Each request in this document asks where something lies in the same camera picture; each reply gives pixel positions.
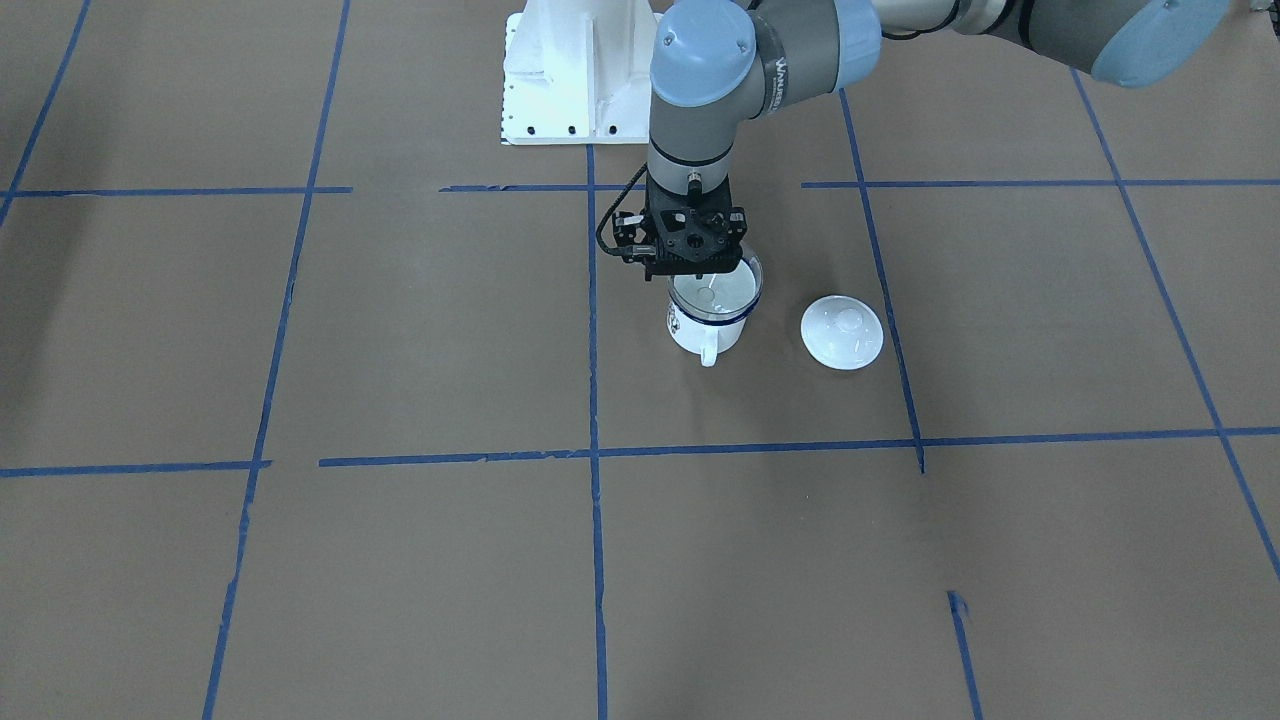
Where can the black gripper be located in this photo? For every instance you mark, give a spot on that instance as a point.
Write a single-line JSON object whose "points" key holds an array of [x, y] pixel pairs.
{"points": [[630, 232]]}

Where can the clear glass funnel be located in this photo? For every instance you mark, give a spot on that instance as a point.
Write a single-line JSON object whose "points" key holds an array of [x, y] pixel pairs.
{"points": [[719, 298]]}

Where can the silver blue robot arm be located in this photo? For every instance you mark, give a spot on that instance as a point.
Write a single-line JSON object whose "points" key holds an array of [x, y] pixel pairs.
{"points": [[716, 64]]}

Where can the white enamel mug blue rim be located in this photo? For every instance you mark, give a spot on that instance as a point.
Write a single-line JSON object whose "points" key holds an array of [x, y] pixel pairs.
{"points": [[706, 340]]}

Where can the white round mug lid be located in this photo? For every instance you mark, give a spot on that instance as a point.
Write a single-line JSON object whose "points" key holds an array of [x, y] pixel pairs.
{"points": [[842, 333]]}

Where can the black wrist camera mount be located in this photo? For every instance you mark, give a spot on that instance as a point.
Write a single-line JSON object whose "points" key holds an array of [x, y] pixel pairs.
{"points": [[679, 243]]}

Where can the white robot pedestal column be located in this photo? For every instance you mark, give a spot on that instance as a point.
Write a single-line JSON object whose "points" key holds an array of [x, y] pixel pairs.
{"points": [[578, 72]]}

